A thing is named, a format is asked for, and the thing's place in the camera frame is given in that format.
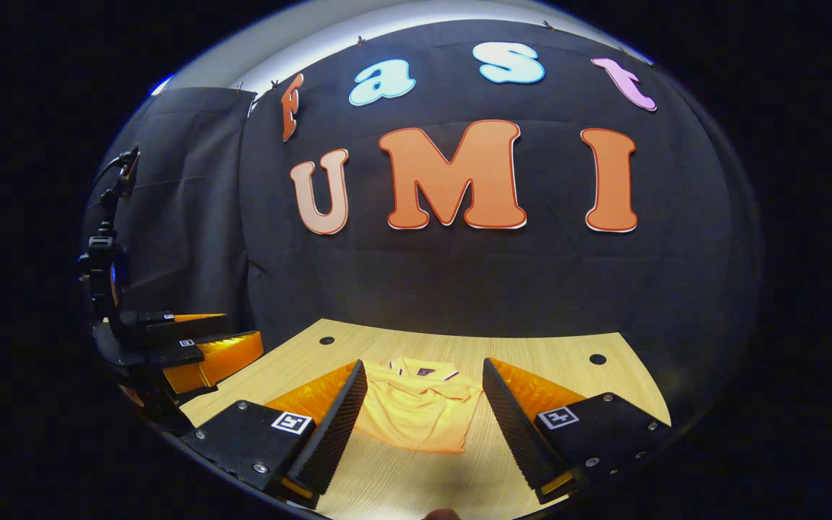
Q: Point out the orange T-shirt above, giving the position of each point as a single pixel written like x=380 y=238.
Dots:
x=416 y=412

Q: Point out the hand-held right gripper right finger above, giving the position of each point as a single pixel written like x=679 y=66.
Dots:
x=517 y=433

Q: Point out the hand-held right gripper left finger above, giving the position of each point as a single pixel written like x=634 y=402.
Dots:
x=333 y=433

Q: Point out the black backdrop cloth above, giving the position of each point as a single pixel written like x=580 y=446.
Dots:
x=459 y=289

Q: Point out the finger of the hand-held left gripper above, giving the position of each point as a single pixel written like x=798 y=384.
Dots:
x=174 y=354
x=185 y=328

